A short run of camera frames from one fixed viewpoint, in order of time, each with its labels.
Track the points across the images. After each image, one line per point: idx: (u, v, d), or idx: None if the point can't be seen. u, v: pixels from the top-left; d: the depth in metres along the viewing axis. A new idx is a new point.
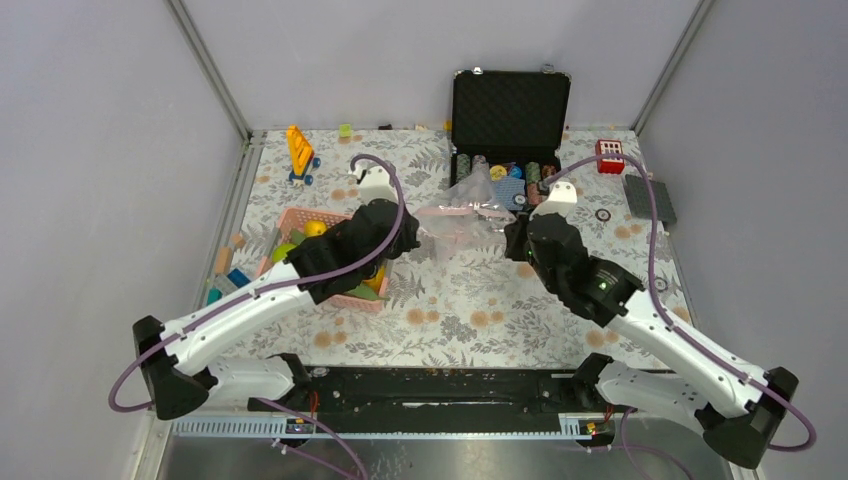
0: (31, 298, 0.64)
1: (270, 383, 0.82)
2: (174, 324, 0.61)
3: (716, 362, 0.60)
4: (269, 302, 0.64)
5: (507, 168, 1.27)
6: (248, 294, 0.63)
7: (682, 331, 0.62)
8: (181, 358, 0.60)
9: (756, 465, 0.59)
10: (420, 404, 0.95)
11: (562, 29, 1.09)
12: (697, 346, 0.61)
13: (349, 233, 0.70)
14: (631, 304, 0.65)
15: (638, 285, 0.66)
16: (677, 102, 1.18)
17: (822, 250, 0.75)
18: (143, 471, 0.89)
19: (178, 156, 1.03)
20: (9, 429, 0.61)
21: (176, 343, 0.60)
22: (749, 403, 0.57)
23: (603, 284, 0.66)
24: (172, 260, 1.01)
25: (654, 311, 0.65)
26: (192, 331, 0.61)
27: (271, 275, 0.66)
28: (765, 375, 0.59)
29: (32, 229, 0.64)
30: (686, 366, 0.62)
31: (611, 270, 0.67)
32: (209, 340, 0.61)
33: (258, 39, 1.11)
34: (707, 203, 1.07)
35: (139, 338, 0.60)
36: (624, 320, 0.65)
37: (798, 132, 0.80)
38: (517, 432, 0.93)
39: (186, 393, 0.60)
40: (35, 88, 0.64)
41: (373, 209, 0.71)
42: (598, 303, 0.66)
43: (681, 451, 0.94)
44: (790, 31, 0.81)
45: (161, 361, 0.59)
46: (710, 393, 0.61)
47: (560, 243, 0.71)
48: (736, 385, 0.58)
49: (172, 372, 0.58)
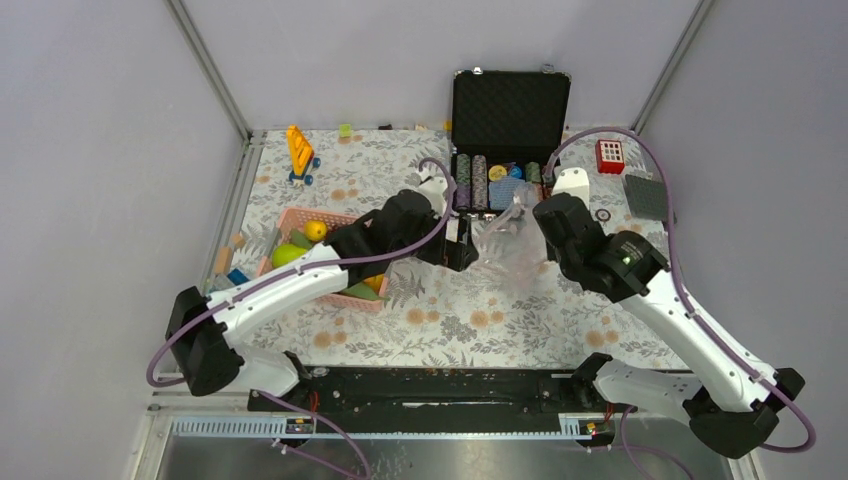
0: (31, 298, 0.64)
1: (278, 376, 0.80)
2: (221, 294, 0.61)
3: (731, 356, 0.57)
4: (311, 279, 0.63)
5: (507, 168, 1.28)
6: (293, 269, 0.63)
7: (701, 320, 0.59)
8: (229, 325, 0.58)
9: (739, 456, 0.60)
10: (420, 404, 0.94)
11: (562, 29, 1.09)
12: (715, 338, 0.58)
13: (381, 220, 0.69)
14: (654, 284, 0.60)
15: (665, 264, 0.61)
16: (677, 103, 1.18)
17: (822, 251, 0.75)
18: (143, 471, 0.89)
19: (178, 156, 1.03)
20: (9, 429, 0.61)
21: (224, 311, 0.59)
22: (755, 403, 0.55)
23: (627, 259, 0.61)
24: (173, 260, 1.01)
25: (675, 295, 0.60)
26: (240, 300, 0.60)
27: (313, 254, 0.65)
28: (774, 375, 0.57)
29: (32, 229, 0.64)
30: (697, 356, 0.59)
31: (635, 245, 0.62)
32: (257, 310, 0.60)
33: (259, 40, 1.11)
34: (707, 203, 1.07)
35: (188, 305, 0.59)
36: (644, 301, 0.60)
37: (798, 132, 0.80)
38: (516, 432, 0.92)
39: (225, 364, 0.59)
40: (37, 90, 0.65)
41: (404, 198, 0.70)
42: (619, 279, 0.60)
43: (680, 450, 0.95)
44: (790, 32, 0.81)
45: (209, 328, 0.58)
46: (713, 386, 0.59)
47: (565, 216, 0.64)
48: (746, 383, 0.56)
49: (221, 339, 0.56)
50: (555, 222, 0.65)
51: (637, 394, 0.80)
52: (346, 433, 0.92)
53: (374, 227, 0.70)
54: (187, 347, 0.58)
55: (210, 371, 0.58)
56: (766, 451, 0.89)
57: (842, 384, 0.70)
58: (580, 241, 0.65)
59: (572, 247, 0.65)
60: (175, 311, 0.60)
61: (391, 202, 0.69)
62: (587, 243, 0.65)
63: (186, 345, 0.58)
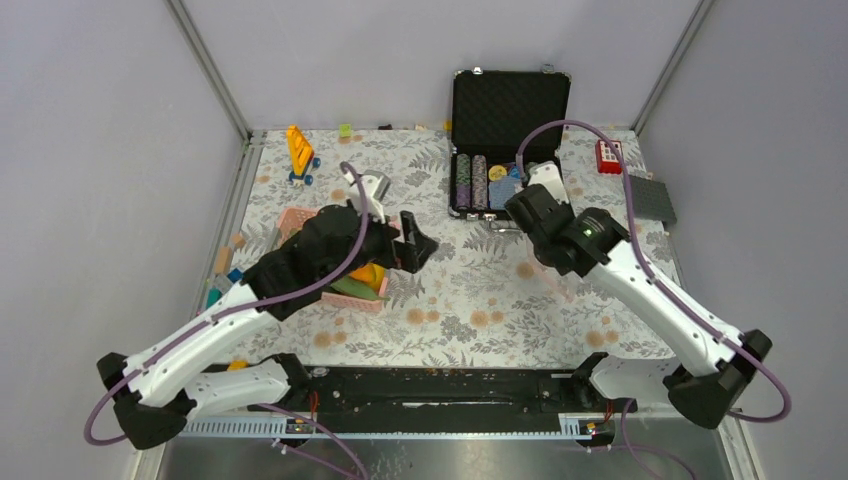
0: (33, 298, 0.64)
1: (262, 391, 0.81)
2: (137, 358, 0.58)
3: (693, 318, 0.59)
4: (228, 329, 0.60)
5: (507, 168, 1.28)
6: (205, 322, 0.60)
7: (663, 284, 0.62)
8: (144, 393, 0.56)
9: (715, 426, 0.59)
10: (420, 404, 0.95)
11: (562, 29, 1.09)
12: (677, 301, 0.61)
13: (304, 246, 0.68)
14: (614, 253, 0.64)
15: (625, 235, 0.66)
16: (677, 103, 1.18)
17: (822, 250, 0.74)
18: (143, 470, 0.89)
19: (177, 156, 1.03)
20: (10, 429, 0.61)
21: (139, 378, 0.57)
22: (720, 362, 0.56)
23: (588, 231, 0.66)
24: (173, 260, 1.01)
25: (636, 264, 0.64)
26: (153, 365, 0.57)
27: (230, 298, 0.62)
28: (740, 336, 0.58)
29: (32, 228, 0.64)
30: (663, 321, 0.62)
31: (597, 220, 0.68)
32: (172, 372, 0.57)
33: (258, 39, 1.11)
34: (707, 203, 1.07)
35: (104, 375, 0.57)
36: (605, 270, 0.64)
37: (798, 132, 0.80)
38: (516, 432, 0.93)
39: (157, 424, 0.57)
40: (36, 89, 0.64)
41: (324, 220, 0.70)
42: (580, 250, 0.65)
43: (681, 450, 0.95)
44: (790, 32, 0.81)
45: (126, 397, 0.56)
46: (682, 350, 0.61)
47: (527, 199, 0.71)
48: (710, 343, 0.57)
49: (139, 407, 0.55)
50: (522, 210, 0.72)
51: (628, 385, 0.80)
52: (334, 432, 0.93)
53: (300, 253, 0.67)
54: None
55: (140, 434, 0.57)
56: (767, 451, 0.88)
57: (842, 384, 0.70)
58: (547, 223, 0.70)
59: (540, 229, 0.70)
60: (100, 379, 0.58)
61: (310, 226, 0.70)
62: (557, 225, 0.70)
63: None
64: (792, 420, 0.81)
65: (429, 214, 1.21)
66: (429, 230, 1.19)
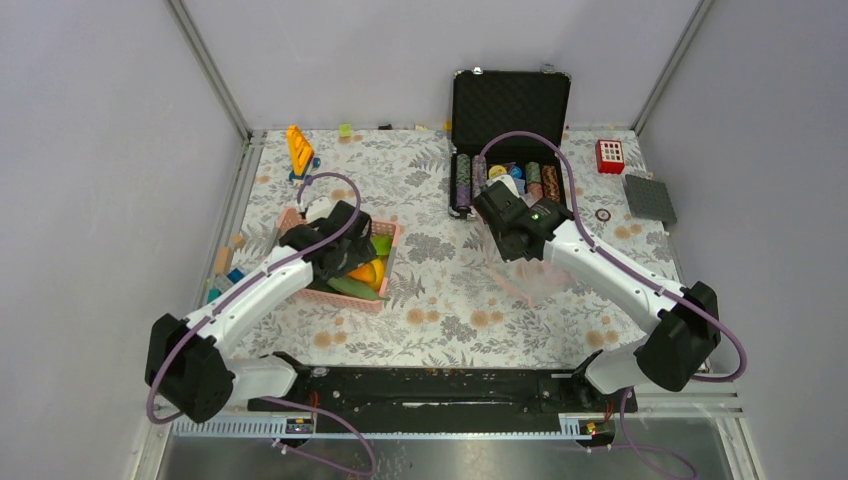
0: (32, 297, 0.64)
1: (272, 378, 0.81)
2: (198, 310, 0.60)
3: (632, 275, 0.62)
4: (281, 278, 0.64)
5: (507, 168, 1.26)
6: (261, 272, 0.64)
7: (604, 250, 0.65)
8: (218, 337, 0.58)
9: (682, 386, 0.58)
10: (421, 404, 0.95)
11: (562, 30, 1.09)
12: (617, 264, 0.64)
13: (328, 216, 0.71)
14: (560, 230, 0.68)
15: (569, 215, 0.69)
16: (677, 102, 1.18)
17: (823, 250, 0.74)
18: (143, 470, 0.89)
19: (178, 156, 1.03)
20: (9, 428, 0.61)
21: (208, 326, 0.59)
22: (661, 311, 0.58)
23: (536, 216, 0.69)
24: (173, 259, 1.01)
25: (580, 237, 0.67)
26: (219, 312, 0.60)
27: (272, 254, 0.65)
28: (681, 288, 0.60)
29: (32, 228, 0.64)
30: (607, 283, 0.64)
31: (547, 206, 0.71)
32: (239, 317, 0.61)
33: (258, 39, 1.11)
34: (707, 202, 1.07)
35: (167, 332, 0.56)
36: (552, 246, 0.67)
37: (798, 132, 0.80)
38: (517, 432, 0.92)
39: (218, 383, 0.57)
40: (36, 90, 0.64)
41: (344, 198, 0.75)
42: (532, 234, 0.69)
43: (682, 450, 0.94)
44: (791, 32, 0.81)
45: (198, 345, 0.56)
46: (631, 308, 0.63)
47: (490, 194, 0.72)
48: (651, 295, 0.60)
49: (214, 351, 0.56)
50: (484, 205, 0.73)
51: (618, 375, 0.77)
52: (360, 432, 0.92)
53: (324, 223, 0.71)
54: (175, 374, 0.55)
55: (206, 390, 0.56)
56: (767, 450, 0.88)
57: (841, 383, 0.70)
58: (506, 213, 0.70)
59: (499, 220, 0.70)
60: (152, 344, 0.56)
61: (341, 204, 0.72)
62: (516, 214, 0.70)
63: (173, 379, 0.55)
64: (794, 420, 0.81)
65: (429, 214, 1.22)
66: (430, 230, 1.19)
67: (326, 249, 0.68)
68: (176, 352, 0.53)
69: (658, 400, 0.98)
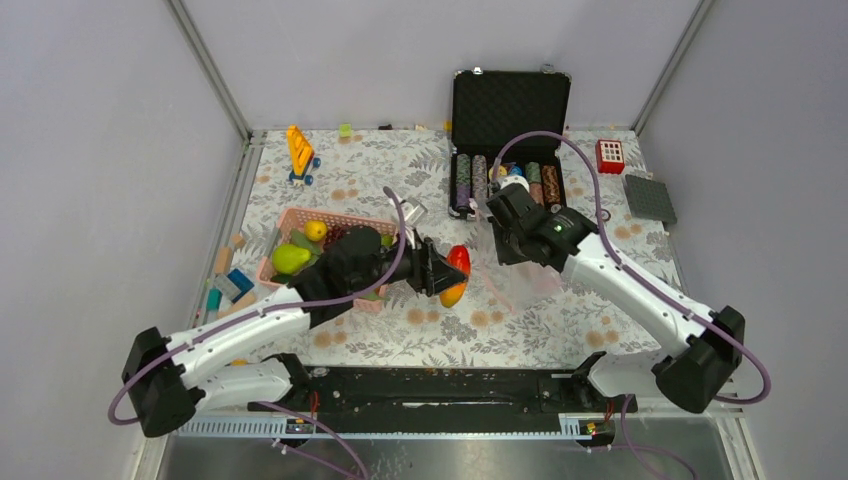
0: (34, 297, 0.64)
1: (262, 388, 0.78)
2: (181, 335, 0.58)
3: (662, 298, 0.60)
4: (273, 322, 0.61)
5: (507, 168, 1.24)
6: (255, 311, 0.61)
7: (630, 269, 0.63)
8: (188, 367, 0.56)
9: (703, 408, 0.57)
10: (420, 404, 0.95)
11: (561, 31, 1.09)
12: (646, 284, 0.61)
13: (335, 262, 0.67)
14: (584, 244, 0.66)
15: (594, 228, 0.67)
16: (677, 102, 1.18)
17: (822, 250, 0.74)
18: (143, 470, 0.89)
19: (178, 157, 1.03)
20: (11, 427, 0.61)
21: (184, 354, 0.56)
22: (690, 338, 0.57)
23: (558, 227, 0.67)
24: (174, 259, 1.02)
25: (605, 252, 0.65)
26: (200, 343, 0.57)
27: (274, 295, 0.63)
28: (710, 313, 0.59)
29: (33, 228, 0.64)
30: (634, 304, 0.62)
31: (569, 217, 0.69)
32: (216, 353, 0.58)
33: (258, 39, 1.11)
34: (707, 203, 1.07)
35: (146, 348, 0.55)
36: (575, 260, 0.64)
37: (798, 133, 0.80)
38: (517, 433, 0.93)
39: (178, 409, 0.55)
40: (36, 91, 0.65)
41: (349, 242, 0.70)
42: (553, 246, 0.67)
43: (682, 450, 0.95)
44: (790, 32, 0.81)
45: (167, 370, 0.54)
46: (656, 331, 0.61)
47: (506, 199, 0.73)
48: (680, 321, 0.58)
49: (178, 382, 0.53)
50: (502, 208, 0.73)
51: (624, 383, 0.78)
52: (335, 432, 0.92)
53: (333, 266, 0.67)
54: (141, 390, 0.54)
55: (163, 416, 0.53)
56: (767, 451, 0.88)
57: (842, 382, 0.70)
58: (525, 221, 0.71)
59: (519, 227, 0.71)
60: (133, 354, 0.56)
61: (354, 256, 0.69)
62: (535, 223, 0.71)
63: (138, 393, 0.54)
64: (794, 421, 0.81)
65: (428, 214, 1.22)
66: (429, 231, 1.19)
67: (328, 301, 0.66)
68: (147, 368, 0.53)
69: (658, 400, 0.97)
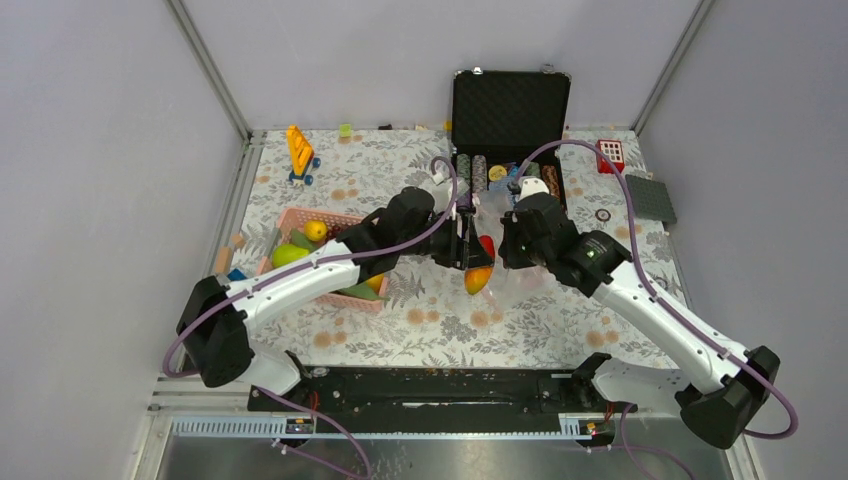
0: (32, 296, 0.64)
1: (282, 372, 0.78)
2: (239, 283, 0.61)
3: (696, 334, 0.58)
4: (327, 273, 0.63)
5: (507, 168, 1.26)
6: (309, 263, 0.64)
7: (665, 301, 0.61)
8: (249, 313, 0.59)
9: (730, 445, 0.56)
10: (420, 404, 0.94)
11: (561, 31, 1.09)
12: (681, 319, 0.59)
13: (387, 219, 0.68)
14: (617, 273, 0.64)
15: (627, 255, 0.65)
16: (677, 102, 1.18)
17: (824, 249, 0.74)
18: (143, 470, 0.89)
19: (178, 156, 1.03)
20: (9, 428, 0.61)
21: (244, 300, 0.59)
22: (725, 378, 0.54)
23: (591, 253, 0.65)
24: (174, 258, 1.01)
25: (639, 282, 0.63)
26: (258, 291, 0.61)
27: (325, 249, 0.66)
28: (745, 353, 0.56)
29: (33, 227, 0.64)
30: (666, 337, 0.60)
31: (601, 241, 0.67)
32: (275, 300, 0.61)
33: (258, 39, 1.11)
34: (707, 203, 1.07)
35: (205, 295, 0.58)
36: (608, 289, 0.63)
37: (799, 132, 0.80)
38: (517, 433, 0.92)
39: (235, 357, 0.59)
40: (35, 90, 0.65)
41: (407, 196, 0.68)
42: (585, 272, 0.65)
43: (681, 451, 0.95)
44: (790, 31, 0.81)
45: (229, 314, 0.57)
46: (689, 368, 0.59)
47: (541, 214, 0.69)
48: (714, 359, 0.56)
49: (241, 326, 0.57)
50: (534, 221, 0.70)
51: (630, 390, 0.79)
52: (349, 433, 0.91)
53: (381, 225, 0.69)
54: (202, 333, 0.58)
55: (224, 361, 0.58)
56: (766, 451, 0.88)
57: (841, 382, 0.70)
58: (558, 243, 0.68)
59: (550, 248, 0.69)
60: (191, 301, 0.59)
61: (406, 208, 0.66)
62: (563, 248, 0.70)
63: (197, 339, 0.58)
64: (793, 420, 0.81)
65: None
66: None
67: (377, 257, 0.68)
68: (208, 312, 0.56)
69: None
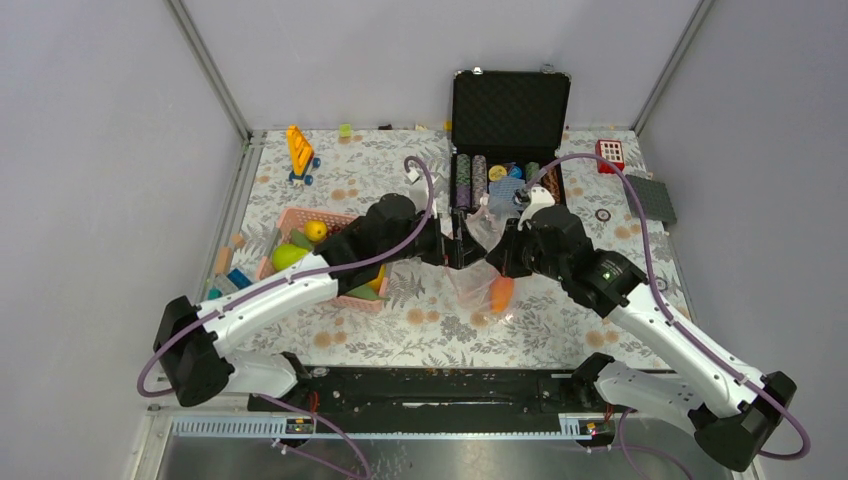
0: (32, 296, 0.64)
1: (275, 377, 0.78)
2: (211, 303, 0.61)
3: (712, 358, 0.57)
4: (302, 288, 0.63)
5: (507, 168, 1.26)
6: (283, 279, 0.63)
7: (682, 326, 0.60)
8: (220, 334, 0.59)
9: (746, 467, 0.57)
10: (420, 404, 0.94)
11: (561, 30, 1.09)
12: (698, 344, 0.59)
13: (366, 228, 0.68)
14: (633, 296, 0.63)
15: (643, 277, 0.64)
16: (677, 102, 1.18)
17: (823, 249, 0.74)
18: (143, 470, 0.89)
19: (178, 156, 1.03)
20: (9, 427, 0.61)
21: (215, 321, 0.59)
22: (742, 404, 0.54)
23: (607, 274, 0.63)
24: (173, 258, 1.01)
25: (655, 305, 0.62)
26: (230, 310, 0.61)
27: (302, 263, 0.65)
28: (761, 378, 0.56)
29: (33, 227, 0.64)
30: (682, 362, 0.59)
31: (616, 262, 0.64)
32: (247, 319, 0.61)
33: (257, 39, 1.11)
34: (706, 203, 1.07)
35: (176, 316, 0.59)
36: (624, 311, 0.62)
37: (798, 132, 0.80)
38: (517, 433, 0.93)
39: (209, 377, 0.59)
40: (36, 91, 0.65)
41: (385, 204, 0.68)
42: (600, 293, 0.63)
43: (680, 451, 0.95)
44: (790, 32, 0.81)
45: (198, 337, 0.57)
46: (704, 392, 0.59)
47: (560, 231, 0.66)
48: (731, 385, 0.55)
49: (211, 348, 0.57)
50: (552, 235, 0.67)
51: (636, 399, 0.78)
52: (345, 433, 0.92)
53: (361, 235, 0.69)
54: (174, 357, 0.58)
55: (196, 382, 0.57)
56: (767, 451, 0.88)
57: (841, 383, 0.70)
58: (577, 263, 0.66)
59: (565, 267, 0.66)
60: (164, 322, 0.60)
61: (381, 216, 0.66)
62: (578, 269, 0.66)
63: (172, 359, 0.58)
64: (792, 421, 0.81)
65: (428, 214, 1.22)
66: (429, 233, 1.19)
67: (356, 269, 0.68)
68: (176, 336, 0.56)
69: None
